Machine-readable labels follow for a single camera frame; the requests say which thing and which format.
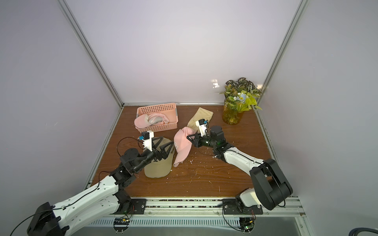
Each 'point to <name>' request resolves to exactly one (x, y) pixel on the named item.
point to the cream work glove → (201, 113)
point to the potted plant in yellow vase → (239, 96)
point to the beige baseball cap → (160, 168)
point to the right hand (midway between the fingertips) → (187, 135)
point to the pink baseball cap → (182, 144)
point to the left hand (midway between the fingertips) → (169, 141)
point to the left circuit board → (121, 224)
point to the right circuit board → (246, 223)
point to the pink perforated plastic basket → (169, 109)
